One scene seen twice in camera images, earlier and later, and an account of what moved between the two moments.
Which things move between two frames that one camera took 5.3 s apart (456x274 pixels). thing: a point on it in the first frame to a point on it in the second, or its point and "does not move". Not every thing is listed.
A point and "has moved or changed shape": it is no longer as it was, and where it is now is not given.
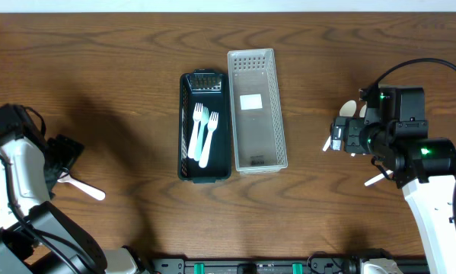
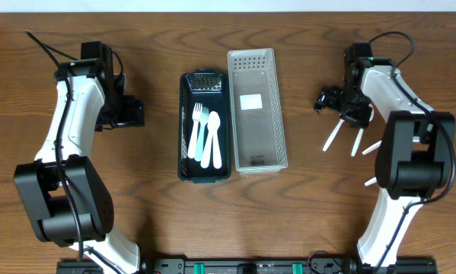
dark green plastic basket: [213, 90] does not move
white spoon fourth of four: [378, 177] does not move
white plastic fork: [197, 110] does not move
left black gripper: [65, 153] to [132, 112]
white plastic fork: [212, 122] does not move
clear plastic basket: [255, 111] does not move
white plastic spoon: [82, 186] has moved or changed shape
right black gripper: [339, 130] to [327, 97]
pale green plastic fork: [205, 113] does not move
